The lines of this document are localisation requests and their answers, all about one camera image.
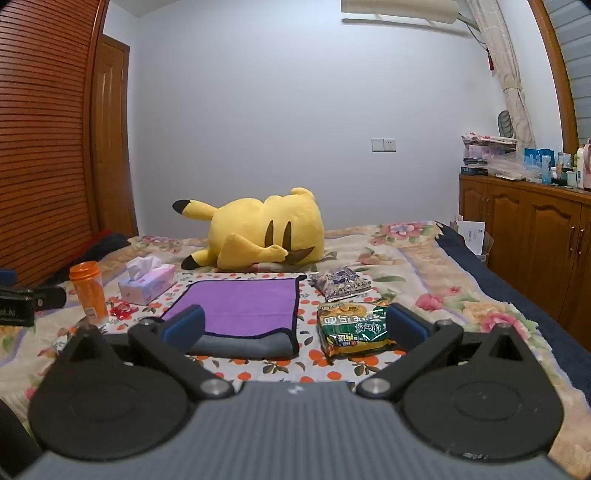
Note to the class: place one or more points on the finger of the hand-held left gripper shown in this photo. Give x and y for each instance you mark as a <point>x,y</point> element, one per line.
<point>48,297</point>

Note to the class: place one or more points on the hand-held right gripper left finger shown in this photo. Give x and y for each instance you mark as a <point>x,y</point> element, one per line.
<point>187,323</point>

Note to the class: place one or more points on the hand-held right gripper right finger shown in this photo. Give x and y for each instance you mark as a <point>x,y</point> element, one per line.
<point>406,323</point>

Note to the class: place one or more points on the purple towel with grey underside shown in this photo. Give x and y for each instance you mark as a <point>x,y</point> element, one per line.
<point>244,304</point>

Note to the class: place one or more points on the orange plastic bottle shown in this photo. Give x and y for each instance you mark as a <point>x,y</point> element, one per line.
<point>90,290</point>

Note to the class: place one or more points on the green noodle packet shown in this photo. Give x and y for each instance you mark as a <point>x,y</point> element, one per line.
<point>355,330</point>

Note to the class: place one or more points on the white tissue box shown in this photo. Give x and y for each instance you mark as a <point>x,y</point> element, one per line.
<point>147,284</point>

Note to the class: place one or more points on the red candy wrappers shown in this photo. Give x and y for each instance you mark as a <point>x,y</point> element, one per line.
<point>121,310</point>

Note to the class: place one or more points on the dark cloth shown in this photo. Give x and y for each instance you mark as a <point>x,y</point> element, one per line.
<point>99,247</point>

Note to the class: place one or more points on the purple snack packet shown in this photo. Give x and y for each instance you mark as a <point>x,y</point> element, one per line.
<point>341,282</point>

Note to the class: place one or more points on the orange fruit print cloth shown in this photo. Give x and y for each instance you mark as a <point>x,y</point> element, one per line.
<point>304,364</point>

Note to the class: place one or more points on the white papers in box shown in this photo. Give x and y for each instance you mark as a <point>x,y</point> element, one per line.
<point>473,235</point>

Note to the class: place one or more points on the dark blue blanket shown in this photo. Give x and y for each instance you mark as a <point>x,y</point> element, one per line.
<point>521,295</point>

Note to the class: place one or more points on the yellow plush toy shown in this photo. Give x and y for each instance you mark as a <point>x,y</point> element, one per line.
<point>263,230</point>

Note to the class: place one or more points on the wooden cabinet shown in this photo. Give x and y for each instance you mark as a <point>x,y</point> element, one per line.
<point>531,230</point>

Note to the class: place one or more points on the slatted wooden wardrobe door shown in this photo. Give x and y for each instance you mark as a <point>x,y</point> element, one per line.
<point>41,138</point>

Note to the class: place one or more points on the wooden room door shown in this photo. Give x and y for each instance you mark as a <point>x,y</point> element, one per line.
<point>113,138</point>

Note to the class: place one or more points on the clear plastic bag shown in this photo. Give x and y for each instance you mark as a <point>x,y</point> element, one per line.
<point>510,167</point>

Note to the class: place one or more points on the blue and white packet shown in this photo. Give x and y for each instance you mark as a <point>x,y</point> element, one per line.
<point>538,159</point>

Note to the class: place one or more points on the grey fan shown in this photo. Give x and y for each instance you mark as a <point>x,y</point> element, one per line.
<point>505,124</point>

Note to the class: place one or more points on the group of toiletry bottles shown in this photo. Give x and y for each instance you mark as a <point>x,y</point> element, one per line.
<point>575,166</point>

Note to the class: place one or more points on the beige patterned curtain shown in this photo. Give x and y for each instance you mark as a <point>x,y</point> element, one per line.
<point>505,78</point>

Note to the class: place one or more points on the white air conditioner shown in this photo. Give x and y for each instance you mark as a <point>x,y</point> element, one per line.
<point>399,10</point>

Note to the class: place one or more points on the white wall switch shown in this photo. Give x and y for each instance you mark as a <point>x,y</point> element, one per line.
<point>383,145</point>

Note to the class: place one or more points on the wooden window frame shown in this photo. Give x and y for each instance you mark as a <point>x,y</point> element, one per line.
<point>556,69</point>

